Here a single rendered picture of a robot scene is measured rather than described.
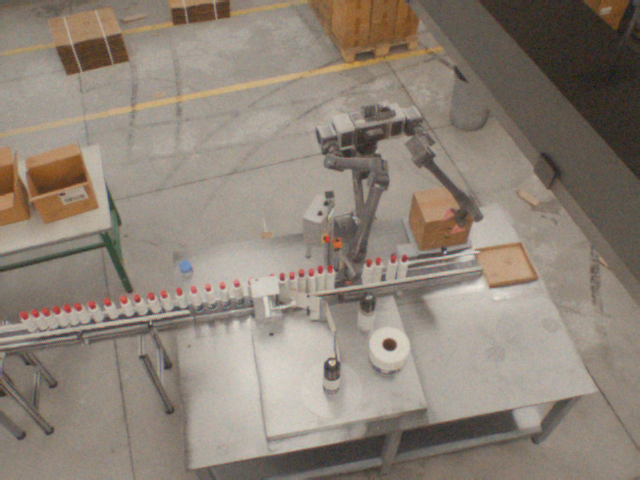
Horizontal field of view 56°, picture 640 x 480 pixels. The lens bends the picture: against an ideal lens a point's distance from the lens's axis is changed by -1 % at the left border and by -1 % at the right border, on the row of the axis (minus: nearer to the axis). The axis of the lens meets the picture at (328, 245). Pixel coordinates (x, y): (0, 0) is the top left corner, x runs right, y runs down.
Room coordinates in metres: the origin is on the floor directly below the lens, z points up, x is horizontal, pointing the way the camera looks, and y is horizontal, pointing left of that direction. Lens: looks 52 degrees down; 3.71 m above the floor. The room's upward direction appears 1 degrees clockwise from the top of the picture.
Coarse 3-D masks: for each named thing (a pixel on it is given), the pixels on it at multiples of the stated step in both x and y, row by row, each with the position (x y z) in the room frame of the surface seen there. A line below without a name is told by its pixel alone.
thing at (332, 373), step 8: (328, 360) 1.29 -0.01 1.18; (336, 360) 1.30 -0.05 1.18; (328, 368) 1.26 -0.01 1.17; (336, 368) 1.26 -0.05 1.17; (328, 376) 1.25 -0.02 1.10; (336, 376) 1.26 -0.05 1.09; (328, 384) 1.24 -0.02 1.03; (336, 384) 1.25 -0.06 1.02; (328, 392) 1.24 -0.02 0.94; (336, 392) 1.25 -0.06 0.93
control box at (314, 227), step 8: (320, 200) 2.02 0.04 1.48; (312, 208) 1.96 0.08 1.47; (320, 208) 1.97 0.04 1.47; (328, 208) 1.97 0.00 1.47; (304, 216) 1.91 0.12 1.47; (312, 216) 1.91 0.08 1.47; (320, 216) 1.91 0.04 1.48; (304, 224) 1.90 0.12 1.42; (312, 224) 1.89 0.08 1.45; (320, 224) 1.87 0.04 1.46; (304, 232) 1.90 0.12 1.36; (312, 232) 1.89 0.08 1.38; (320, 232) 1.88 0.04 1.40; (328, 232) 1.96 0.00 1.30; (304, 240) 1.91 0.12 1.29; (312, 240) 1.89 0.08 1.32; (320, 240) 1.88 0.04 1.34
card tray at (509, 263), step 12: (480, 252) 2.21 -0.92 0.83; (492, 252) 2.21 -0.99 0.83; (504, 252) 2.21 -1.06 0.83; (516, 252) 2.21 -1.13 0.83; (480, 264) 2.12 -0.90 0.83; (492, 264) 2.12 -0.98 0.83; (504, 264) 2.12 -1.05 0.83; (516, 264) 2.12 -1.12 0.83; (528, 264) 2.13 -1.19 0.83; (492, 276) 2.03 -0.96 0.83; (504, 276) 2.03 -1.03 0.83; (516, 276) 2.04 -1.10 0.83; (528, 276) 2.03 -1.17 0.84
